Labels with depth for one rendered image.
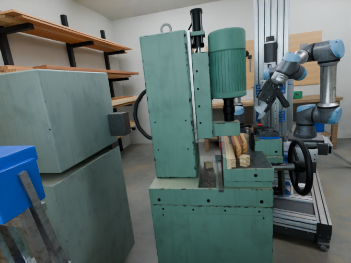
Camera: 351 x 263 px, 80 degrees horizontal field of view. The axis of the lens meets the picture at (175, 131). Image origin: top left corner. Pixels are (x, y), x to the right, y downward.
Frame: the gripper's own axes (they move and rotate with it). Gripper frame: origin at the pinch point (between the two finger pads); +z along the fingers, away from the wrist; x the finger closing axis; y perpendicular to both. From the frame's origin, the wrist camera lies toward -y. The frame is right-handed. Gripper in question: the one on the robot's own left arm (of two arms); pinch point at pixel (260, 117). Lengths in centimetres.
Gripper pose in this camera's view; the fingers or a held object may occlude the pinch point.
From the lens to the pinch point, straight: 125.4
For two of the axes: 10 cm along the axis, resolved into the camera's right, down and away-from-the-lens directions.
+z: -4.1, 8.7, 2.9
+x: -1.9, 2.3, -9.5
